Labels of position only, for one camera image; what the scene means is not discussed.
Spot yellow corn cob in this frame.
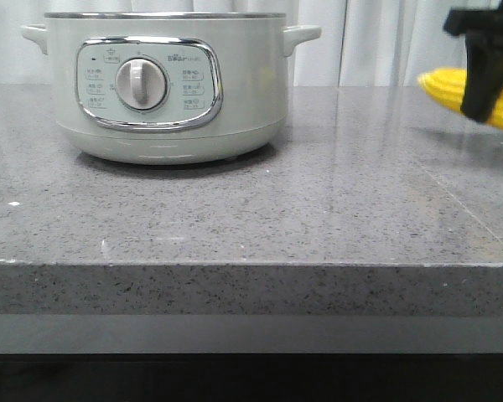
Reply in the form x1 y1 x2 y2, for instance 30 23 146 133
417 67 503 131

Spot pale green electric cooking pot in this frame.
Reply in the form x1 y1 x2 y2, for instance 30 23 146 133
21 12 321 165

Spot white curtain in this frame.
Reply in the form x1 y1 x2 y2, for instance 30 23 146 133
0 1 498 86

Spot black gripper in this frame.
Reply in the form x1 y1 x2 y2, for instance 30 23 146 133
443 1 503 123

